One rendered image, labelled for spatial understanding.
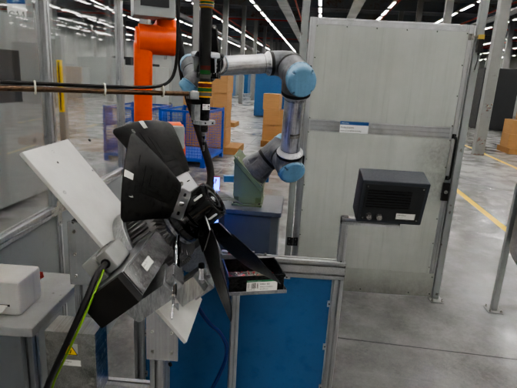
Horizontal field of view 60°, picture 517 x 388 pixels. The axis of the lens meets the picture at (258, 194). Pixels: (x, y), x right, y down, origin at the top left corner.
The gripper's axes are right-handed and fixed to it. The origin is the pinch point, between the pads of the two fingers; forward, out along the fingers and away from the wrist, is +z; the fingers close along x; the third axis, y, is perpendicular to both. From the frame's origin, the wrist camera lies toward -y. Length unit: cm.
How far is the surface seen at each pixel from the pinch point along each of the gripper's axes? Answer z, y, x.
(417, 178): -35, 41, -79
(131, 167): 32.4, 28.7, 11.5
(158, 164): 22.8, 29.5, 7.5
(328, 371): -38, 132, -53
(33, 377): 11, 108, 53
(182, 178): 2.6, 37.6, 5.2
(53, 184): 23, 37, 36
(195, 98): 0.8, 13.3, 2.1
